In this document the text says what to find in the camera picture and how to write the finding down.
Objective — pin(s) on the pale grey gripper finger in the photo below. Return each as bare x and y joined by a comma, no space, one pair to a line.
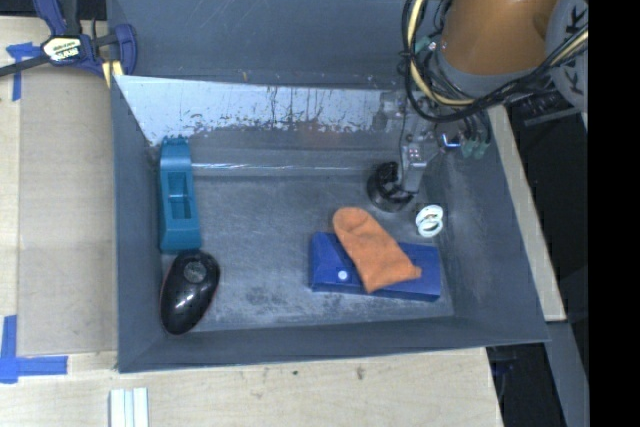
414,172

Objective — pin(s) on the orange cloth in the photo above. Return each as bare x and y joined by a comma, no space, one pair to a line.
372,247

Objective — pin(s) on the blue flat box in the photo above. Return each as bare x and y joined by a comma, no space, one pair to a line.
330,270

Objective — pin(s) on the grey metal bin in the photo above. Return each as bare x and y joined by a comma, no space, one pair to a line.
280,195

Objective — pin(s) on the teal plastic block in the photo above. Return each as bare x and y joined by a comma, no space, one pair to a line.
179,200

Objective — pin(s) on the black computer mouse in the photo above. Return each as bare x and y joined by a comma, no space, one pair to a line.
189,292

